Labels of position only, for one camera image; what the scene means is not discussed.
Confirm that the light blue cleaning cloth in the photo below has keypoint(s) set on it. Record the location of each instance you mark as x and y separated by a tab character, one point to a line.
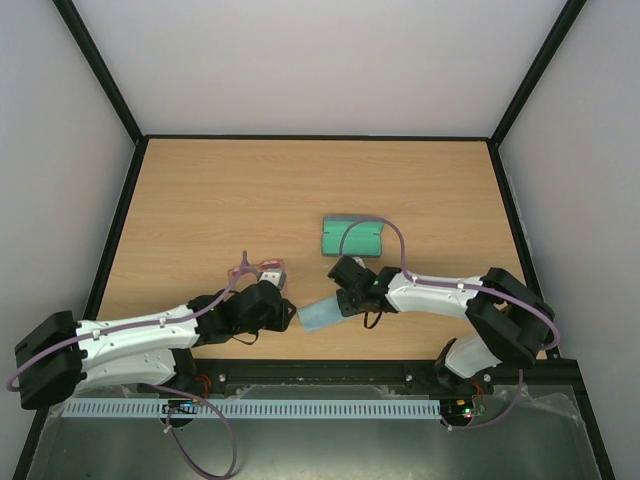
320	314

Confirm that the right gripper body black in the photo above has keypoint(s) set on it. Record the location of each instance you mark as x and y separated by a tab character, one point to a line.
345	302

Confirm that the light blue slotted cable duct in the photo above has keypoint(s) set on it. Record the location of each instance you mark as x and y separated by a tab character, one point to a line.
121	408

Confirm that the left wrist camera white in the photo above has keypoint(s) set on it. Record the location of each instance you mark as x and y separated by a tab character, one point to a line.
274	276

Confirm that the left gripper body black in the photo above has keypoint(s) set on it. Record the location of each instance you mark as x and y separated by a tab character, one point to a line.
275	323

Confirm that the pink translucent sunglasses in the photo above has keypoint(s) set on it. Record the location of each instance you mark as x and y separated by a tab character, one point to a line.
251	274

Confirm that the grey glasses case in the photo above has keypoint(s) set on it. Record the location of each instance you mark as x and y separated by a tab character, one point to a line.
340	237

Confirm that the metal tray foreground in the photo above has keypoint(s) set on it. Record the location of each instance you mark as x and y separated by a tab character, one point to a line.
527	434

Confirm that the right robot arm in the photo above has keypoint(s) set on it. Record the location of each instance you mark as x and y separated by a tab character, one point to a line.
511	323

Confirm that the black aluminium frame rail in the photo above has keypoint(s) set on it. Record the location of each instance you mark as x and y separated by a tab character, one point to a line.
410	377

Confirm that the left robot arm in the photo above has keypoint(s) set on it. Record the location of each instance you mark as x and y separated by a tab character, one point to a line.
63	356

